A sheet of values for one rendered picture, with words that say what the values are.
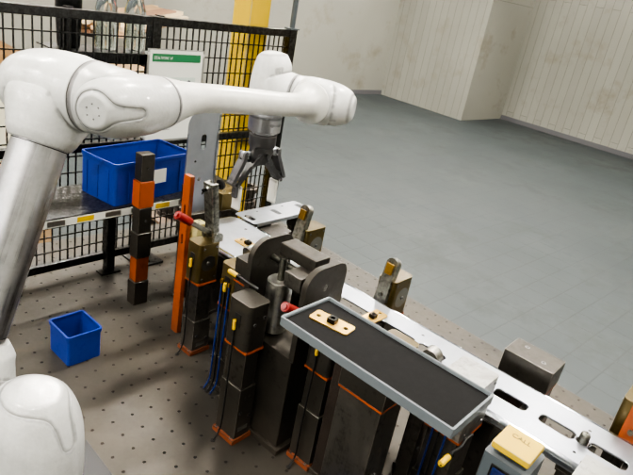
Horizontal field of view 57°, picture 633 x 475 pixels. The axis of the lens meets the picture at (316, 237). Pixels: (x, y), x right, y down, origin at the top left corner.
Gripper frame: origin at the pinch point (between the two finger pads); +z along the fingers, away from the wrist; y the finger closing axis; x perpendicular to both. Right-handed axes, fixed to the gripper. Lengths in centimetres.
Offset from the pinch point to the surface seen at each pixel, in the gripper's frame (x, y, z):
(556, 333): -36, 244, 114
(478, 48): 364, 837, -6
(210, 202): -1.0, -16.7, -2.9
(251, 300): -33.8, -30.6, 5.5
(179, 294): 9.0, -16.2, 30.1
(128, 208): 32.3, -19.5, 11.3
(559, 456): -98, -9, 13
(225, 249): 0.7, -7.9, 13.6
